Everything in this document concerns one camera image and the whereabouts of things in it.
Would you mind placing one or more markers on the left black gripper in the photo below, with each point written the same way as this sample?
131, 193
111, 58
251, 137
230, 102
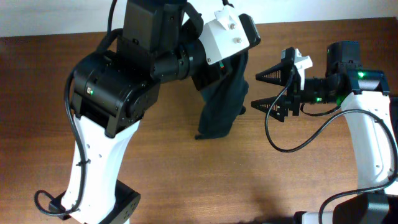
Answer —
221, 70

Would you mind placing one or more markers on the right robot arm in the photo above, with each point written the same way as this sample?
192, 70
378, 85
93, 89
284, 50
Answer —
362, 97

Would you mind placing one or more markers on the black nike t-shirt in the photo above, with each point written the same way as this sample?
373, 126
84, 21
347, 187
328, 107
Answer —
224, 101

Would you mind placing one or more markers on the blue denim jeans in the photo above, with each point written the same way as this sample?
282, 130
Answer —
393, 114

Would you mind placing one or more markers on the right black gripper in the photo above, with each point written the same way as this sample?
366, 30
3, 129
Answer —
294, 94

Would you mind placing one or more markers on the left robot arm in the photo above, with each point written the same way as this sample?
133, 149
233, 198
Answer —
108, 92

